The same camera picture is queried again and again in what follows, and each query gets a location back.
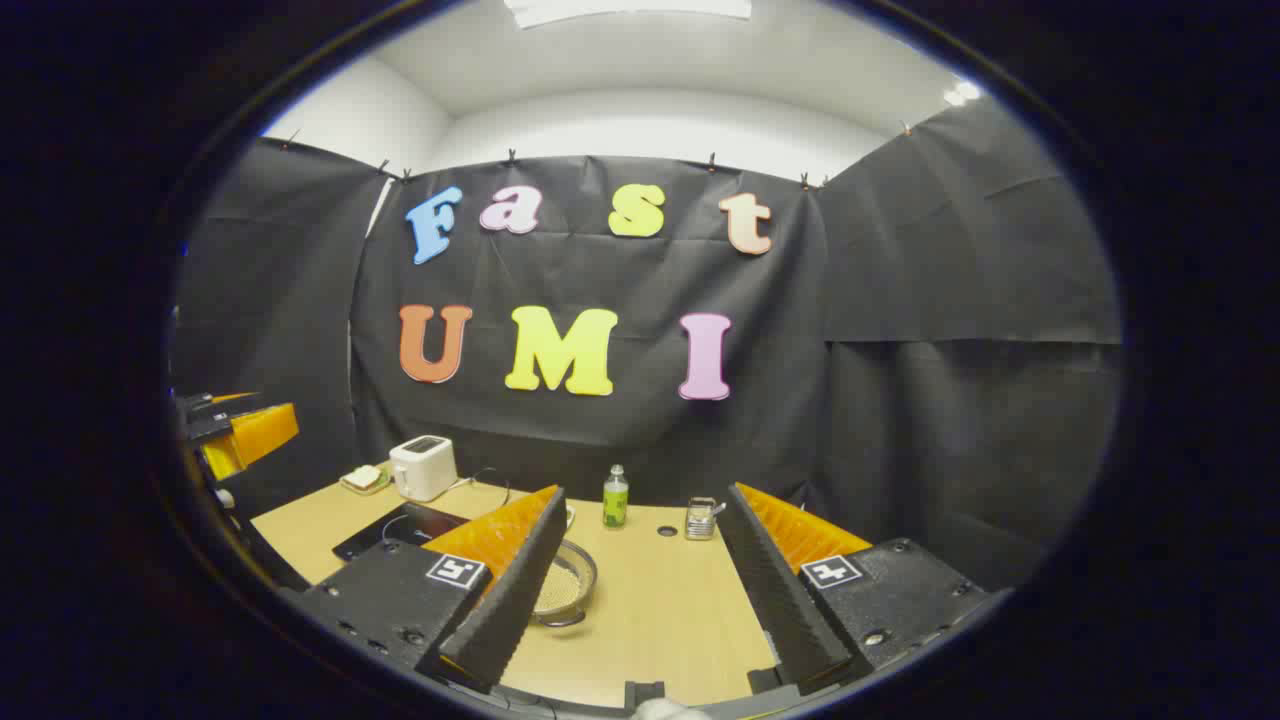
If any metal wire utensil holder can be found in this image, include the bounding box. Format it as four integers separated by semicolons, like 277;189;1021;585
684;496;727;542

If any white toaster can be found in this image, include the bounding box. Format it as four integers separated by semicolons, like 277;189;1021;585
388;435;460;503

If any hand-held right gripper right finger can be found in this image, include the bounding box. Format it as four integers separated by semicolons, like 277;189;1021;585
716;482;991;697

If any small sandwich tray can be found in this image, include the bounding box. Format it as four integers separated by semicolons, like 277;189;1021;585
339;463;394;497

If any ceiling light panel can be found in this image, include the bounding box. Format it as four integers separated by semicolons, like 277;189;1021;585
503;0;753;30

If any green drink bottle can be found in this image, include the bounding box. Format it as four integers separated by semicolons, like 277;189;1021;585
601;463;631;530

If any black power cable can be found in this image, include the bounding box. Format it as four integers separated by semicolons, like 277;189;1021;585
454;466;512;507

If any pile of soybeans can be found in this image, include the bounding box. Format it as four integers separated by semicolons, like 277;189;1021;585
538;563;583;614

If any black induction cooktop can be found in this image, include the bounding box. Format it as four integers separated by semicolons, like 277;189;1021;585
331;501;472;564

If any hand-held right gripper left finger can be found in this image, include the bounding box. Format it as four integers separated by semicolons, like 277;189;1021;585
280;485;570;694

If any stainless steel pot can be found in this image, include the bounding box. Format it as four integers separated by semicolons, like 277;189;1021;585
533;539;599;629

